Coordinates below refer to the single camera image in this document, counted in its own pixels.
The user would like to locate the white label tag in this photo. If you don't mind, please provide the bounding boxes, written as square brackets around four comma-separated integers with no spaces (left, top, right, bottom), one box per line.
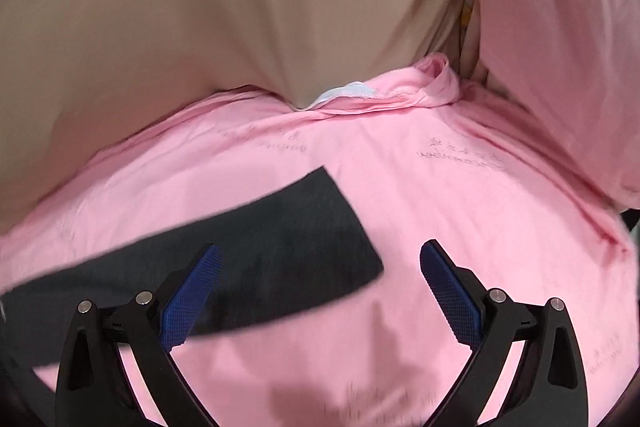
[307,81,376,109]

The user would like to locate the pink pillow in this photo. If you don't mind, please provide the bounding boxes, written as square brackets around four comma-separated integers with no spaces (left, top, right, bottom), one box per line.
[480,0,639,208]

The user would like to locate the beige quilt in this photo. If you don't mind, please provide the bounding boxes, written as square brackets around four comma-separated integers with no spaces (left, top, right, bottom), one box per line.
[1,0,462,230]

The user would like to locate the dark grey pants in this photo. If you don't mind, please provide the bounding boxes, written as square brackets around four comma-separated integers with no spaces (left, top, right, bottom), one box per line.
[1,169,383,367]

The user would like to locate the pink bed sheet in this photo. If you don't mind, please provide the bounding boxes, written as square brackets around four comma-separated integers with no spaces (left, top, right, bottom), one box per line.
[1,55,639,426]

